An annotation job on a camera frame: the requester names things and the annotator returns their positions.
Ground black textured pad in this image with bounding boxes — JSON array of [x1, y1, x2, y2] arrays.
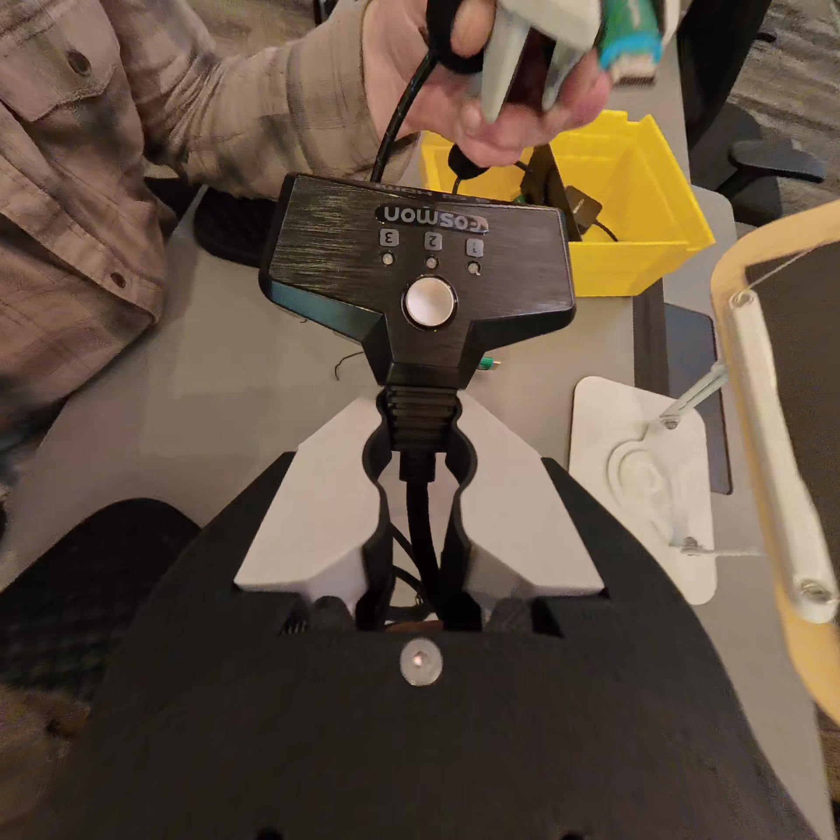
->
[[195, 191, 279, 270]]

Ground black board with wooden edge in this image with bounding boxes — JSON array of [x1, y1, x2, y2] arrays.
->
[[709, 200, 840, 723]]

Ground yellow plastic bin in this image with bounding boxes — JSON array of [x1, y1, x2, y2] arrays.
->
[[420, 112, 716, 296]]

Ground person's torso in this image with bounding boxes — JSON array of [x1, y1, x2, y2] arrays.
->
[[0, 0, 172, 447]]

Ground black braided hdmi cable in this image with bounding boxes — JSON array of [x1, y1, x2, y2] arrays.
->
[[371, 0, 664, 185]]

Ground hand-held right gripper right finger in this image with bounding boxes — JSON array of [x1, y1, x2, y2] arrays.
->
[[444, 392, 610, 615]]

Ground person's left hand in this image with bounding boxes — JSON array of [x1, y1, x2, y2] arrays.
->
[[361, 0, 615, 169]]

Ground person's left forearm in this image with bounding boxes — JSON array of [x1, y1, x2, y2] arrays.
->
[[132, 0, 395, 198]]

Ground black hdmi switch box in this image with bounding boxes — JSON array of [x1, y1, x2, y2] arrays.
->
[[259, 174, 578, 454]]

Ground white board holder bar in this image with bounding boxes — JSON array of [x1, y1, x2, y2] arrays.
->
[[729, 289, 838, 620]]

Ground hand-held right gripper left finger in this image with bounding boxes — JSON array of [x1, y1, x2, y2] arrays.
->
[[234, 394, 395, 611]]

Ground black office chair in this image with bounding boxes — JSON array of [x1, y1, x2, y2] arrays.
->
[[676, 0, 828, 231]]

